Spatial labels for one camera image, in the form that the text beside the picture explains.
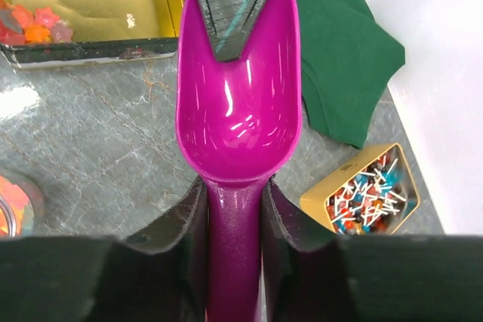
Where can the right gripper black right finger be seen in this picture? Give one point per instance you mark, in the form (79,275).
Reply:
(312,274)

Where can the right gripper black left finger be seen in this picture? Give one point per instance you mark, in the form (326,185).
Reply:
(160,273)

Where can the magenta plastic scoop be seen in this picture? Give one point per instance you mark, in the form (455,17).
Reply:
(237,123)

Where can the gold tin with star candies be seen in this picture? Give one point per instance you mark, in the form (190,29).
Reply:
(50,33)

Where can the gold tin with lollipops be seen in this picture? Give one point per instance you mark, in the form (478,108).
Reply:
(374,192)

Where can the folded green cloth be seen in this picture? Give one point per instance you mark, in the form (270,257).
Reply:
(347,62)

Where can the clear glass jar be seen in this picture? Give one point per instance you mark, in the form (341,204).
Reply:
(22,205)

